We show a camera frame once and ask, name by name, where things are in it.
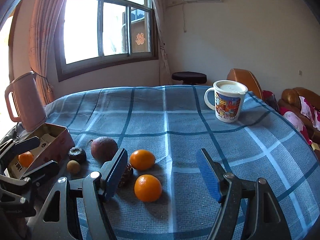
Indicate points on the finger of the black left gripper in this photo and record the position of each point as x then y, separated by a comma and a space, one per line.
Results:
40, 175
10, 149

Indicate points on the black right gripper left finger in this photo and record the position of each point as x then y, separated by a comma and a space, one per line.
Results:
59, 218

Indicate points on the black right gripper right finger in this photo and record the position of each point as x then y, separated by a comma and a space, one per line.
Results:
264, 218

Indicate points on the orange tangerine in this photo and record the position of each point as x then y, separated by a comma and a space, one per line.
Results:
26, 159
142, 160
148, 188

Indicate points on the small brown longan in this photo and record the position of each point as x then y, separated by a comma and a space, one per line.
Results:
73, 167

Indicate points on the purple passion fruit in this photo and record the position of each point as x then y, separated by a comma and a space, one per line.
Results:
103, 148

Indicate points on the orange tangerine front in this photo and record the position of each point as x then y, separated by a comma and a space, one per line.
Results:
148, 188

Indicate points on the red gold metal tin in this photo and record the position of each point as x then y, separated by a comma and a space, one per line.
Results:
55, 143

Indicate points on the pink electric kettle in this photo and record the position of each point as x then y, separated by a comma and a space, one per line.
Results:
29, 108

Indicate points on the blue plaid tablecloth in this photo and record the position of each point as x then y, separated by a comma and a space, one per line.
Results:
177, 127

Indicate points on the pink floral cushion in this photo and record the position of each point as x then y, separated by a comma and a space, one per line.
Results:
305, 120

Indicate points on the brown leather sofa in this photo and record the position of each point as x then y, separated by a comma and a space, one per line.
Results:
291, 96

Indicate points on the white cartoon mug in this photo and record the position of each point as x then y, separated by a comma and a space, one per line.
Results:
226, 98

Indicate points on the pink left curtain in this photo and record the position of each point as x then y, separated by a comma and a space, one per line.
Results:
42, 29

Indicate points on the pink curtain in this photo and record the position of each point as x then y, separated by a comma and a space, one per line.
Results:
42, 29
159, 7

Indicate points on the black round stool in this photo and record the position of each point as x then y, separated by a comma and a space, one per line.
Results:
190, 78

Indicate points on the pink right curtain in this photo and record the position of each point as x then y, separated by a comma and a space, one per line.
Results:
159, 7

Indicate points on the window with brown frame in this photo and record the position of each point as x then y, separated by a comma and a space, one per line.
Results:
95, 34

